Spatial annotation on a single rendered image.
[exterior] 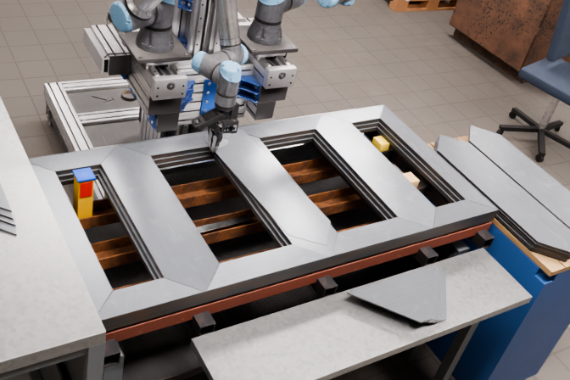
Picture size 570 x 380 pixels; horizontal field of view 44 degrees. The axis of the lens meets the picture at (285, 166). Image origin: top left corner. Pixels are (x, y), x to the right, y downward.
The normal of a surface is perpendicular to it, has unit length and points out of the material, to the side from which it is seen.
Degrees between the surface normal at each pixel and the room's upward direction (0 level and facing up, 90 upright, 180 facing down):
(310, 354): 0
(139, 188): 0
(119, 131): 0
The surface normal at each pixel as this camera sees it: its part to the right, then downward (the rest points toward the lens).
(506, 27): -0.83, 0.18
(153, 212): 0.20, -0.79
